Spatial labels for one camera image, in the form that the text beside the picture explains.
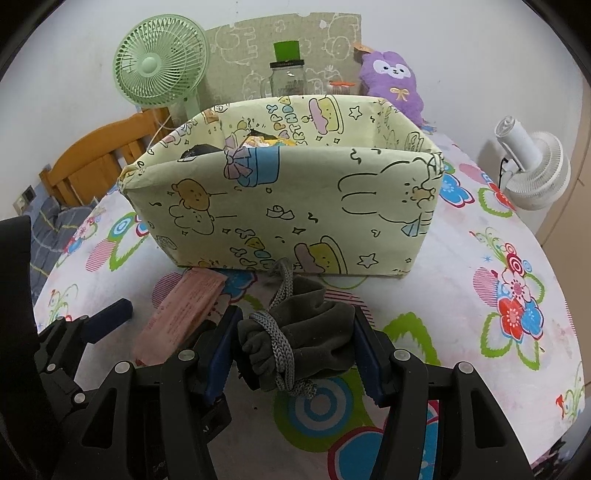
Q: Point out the wall socket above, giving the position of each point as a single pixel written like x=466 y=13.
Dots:
x=24 y=198

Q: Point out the glass jar with green lid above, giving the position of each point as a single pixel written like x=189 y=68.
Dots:
x=287 y=78

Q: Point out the grey plaid blanket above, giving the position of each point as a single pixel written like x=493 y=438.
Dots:
x=57 y=235

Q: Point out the printed green cardboard panel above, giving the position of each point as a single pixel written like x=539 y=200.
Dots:
x=240 y=50

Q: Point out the small jar with orange lid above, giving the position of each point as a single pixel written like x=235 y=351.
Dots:
x=342 y=88

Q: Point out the white desk fan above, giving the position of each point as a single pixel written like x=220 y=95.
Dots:
x=540 y=170

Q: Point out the purple plush toy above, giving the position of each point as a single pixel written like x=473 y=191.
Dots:
x=392 y=83

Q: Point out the wooden chair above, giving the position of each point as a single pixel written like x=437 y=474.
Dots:
x=92 y=159

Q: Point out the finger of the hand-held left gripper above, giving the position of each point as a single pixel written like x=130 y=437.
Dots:
x=108 y=319

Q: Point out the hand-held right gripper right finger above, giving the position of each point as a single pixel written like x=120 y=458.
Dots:
x=369 y=360

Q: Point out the yellow cartoon print storage box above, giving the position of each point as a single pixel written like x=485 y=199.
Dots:
x=286 y=207

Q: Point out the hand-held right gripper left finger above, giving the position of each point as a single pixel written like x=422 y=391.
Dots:
x=221 y=360

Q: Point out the beige wardrobe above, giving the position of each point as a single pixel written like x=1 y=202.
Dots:
x=570 y=203

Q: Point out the green desk fan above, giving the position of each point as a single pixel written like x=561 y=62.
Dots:
x=159 y=62

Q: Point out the pink packet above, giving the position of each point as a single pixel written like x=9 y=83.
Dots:
x=178 y=309

